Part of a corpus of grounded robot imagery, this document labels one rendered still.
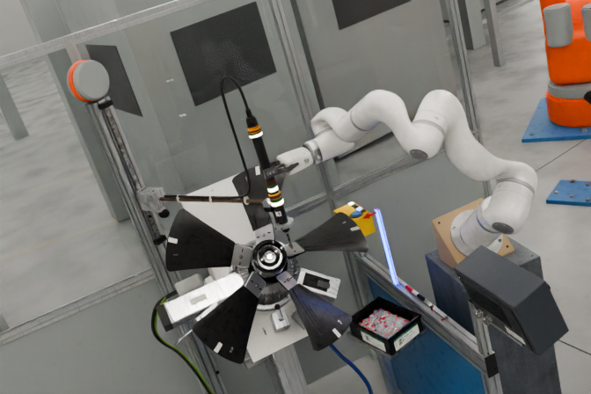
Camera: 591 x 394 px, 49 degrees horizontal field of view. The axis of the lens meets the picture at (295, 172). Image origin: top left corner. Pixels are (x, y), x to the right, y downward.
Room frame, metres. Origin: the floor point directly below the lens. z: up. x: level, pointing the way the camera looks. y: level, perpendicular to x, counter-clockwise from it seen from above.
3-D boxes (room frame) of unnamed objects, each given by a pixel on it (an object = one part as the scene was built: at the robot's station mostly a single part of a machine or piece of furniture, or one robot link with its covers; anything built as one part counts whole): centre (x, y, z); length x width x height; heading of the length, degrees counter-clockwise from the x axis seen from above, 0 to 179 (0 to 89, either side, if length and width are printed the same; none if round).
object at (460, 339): (2.04, -0.29, 0.82); 0.90 x 0.04 x 0.08; 16
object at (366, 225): (2.42, -0.18, 1.02); 0.16 x 0.10 x 0.11; 16
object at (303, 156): (2.07, -0.02, 1.49); 0.11 x 0.10 x 0.07; 106
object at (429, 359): (2.04, -0.29, 0.45); 0.82 x 0.01 x 0.66; 16
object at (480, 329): (1.63, -0.40, 0.96); 0.03 x 0.03 x 0.20; 16
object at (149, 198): (2.43, 0.58, 1.37); 0.10 x 0.07 x 0.08; 51
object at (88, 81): (2.49, 0.65, 1.88); 0.17 x 0.15 x 0.16; 106
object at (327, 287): (2.08, 0.05, 0.98); 0.20 x 0.16 x 0.20; 16
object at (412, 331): (1.93, -0.15, 0.85); 0.22 x 0.17 x 0.07; 31
